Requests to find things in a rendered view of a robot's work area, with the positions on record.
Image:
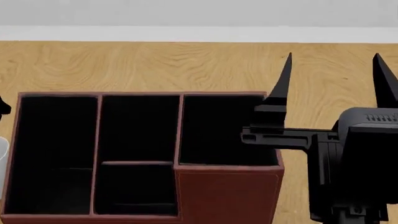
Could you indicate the white rounded object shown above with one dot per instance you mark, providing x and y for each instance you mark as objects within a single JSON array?
[{"x": 2, "y": 158}]

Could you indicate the reddish-brown leather compartment caddy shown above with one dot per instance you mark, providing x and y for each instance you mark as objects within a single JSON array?
[{"x": 228, "y": 193}]

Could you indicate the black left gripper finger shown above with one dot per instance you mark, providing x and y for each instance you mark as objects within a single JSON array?
[{"x": 3, "y": 107}]

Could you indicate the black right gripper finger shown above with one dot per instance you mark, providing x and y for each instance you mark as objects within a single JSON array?
[
  {"x": 281, "y": 93},
  {"x": 387, "y": 84}
]

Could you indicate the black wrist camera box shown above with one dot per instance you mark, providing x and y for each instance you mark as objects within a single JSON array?
[{"x": 370, "y": 130}]

